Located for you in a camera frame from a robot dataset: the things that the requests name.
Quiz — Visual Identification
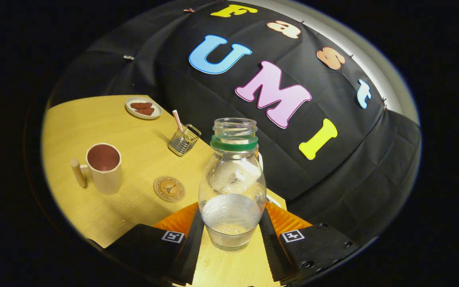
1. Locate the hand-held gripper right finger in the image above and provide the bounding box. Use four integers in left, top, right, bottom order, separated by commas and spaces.
258, 201, 361, 284

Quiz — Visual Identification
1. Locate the white round plate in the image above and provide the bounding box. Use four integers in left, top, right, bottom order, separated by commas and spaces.
126, 97, 163, 120

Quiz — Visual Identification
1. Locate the round cork coaster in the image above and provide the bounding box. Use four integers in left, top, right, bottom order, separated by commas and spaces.
153, 176, 186, 203

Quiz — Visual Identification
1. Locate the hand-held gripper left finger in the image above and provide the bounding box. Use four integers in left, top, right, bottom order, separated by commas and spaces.
106, 202, 205, 286

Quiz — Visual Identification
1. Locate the black backdrop cloth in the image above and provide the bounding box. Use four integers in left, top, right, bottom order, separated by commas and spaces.
48, 0, 421, 244

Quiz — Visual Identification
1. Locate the clear plastic juice bottle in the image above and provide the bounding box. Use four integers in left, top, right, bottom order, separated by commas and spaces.
198, 118, 267, 252

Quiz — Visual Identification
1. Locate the wooden table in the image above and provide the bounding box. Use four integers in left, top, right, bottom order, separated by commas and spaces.
41, 94, 288, 287

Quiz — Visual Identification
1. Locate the cream cup with brown inside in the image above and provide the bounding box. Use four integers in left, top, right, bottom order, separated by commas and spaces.
70, 143, 122, 195

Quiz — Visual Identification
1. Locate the metal wire basket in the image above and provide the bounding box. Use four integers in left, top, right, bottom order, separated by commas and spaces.
168, 124, 202, 156

